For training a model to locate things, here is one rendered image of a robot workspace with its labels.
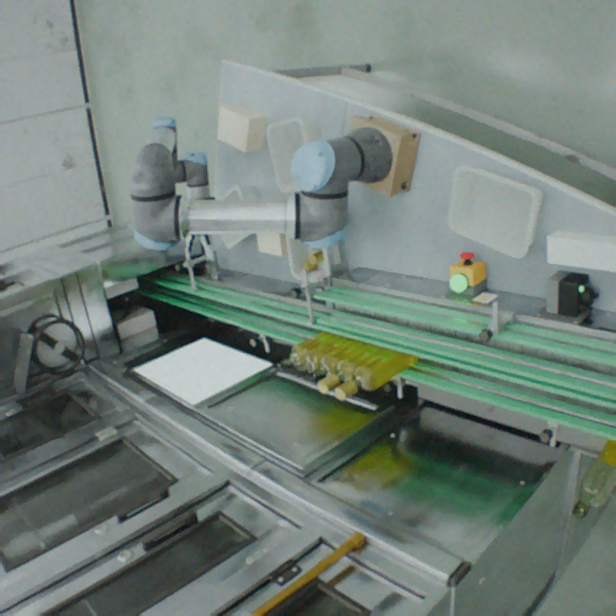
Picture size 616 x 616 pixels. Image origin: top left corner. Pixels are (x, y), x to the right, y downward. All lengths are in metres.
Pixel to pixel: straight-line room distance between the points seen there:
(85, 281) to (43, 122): 2.98
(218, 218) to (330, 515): 0.73
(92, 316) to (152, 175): 0.94
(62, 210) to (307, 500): 4.11
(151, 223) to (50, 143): 3.64
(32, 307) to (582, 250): 1.77
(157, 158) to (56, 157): 3.62
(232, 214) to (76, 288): 0.93
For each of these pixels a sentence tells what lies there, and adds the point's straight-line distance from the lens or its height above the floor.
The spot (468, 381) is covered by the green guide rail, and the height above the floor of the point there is 0.91.
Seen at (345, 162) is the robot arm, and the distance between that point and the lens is 1.34.
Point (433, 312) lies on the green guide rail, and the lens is 1.39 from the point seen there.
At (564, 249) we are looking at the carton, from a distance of 1.28.
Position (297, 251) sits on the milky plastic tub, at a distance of 1.82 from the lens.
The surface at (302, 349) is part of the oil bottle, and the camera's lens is 1.52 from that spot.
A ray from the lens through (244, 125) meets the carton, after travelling 1.88.
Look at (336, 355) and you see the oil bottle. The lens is 1.46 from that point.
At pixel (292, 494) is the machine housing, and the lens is 1.25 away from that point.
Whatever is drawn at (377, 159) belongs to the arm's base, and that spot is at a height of 0.89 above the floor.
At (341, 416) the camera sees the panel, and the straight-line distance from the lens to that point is 1.49.
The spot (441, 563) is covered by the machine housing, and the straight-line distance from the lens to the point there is 1.06.
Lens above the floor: 1.96
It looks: 38 degrees down
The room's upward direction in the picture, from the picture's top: 115 degrees counter-clockwise
